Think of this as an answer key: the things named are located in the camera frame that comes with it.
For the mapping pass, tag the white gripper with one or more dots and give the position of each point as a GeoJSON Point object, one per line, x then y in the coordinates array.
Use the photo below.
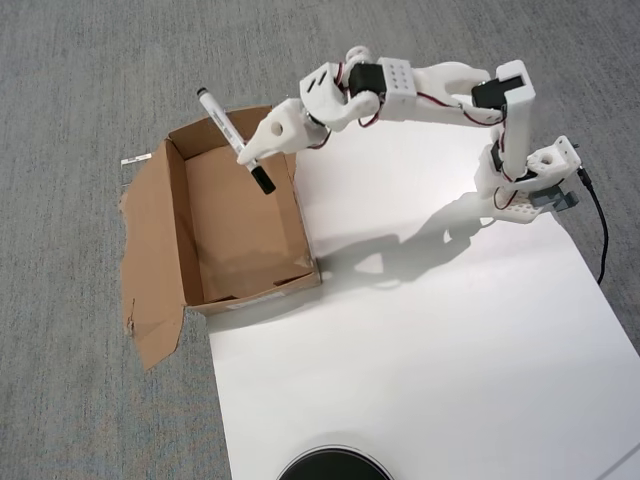
{"type": "Point", "coordinates": [278, 131]}

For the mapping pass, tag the white marker pen black cap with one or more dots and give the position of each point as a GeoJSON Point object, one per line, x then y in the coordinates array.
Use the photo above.
{"type": "Point", "coordinates": [222, 122]}

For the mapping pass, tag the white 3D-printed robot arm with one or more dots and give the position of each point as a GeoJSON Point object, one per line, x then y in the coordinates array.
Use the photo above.
{"type": "Point", "coordinates": [440, 95]}

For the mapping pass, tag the open brown cardboard box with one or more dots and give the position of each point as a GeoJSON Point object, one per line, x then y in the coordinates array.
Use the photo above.
{"type": "Point", "coordinates": [235, 235]}

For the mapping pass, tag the small white label strip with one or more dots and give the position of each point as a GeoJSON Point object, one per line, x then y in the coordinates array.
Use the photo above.
{"type": "Point", "coordinates": [136, 159]}

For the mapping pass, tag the gray table clamp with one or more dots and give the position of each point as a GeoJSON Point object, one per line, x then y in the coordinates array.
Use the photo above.
{"type": "Point", "coordinates": [555, 199]}

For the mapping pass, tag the black round disc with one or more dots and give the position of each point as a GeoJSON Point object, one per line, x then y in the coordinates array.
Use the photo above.
{"type": "Point", "coordinates": [332, 465]}

